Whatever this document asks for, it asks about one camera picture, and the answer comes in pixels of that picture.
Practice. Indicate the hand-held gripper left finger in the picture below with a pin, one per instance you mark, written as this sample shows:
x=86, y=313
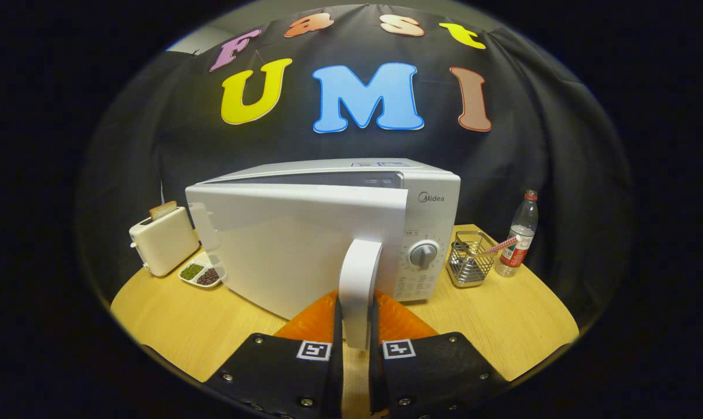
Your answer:
x=336, y=384

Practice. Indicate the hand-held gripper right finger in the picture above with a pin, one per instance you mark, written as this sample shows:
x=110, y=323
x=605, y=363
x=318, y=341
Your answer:
x=373, y=378

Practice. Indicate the white microwave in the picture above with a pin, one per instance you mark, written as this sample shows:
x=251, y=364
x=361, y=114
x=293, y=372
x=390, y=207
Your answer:
x=299, y=244

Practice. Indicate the white divided dish of beans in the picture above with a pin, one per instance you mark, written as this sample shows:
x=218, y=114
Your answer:
x=203, y=274

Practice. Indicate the red white striped straw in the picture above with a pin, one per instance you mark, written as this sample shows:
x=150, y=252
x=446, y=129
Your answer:
x=503, y=244

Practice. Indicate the clear bottle with red label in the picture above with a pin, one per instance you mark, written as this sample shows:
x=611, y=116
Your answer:
x=520, y=233

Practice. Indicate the cream toaster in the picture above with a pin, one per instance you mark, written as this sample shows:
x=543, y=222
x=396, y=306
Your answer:
x=165, y=241

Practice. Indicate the toast bread slice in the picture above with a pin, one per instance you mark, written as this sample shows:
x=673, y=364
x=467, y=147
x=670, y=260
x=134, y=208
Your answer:
x=162, y=210

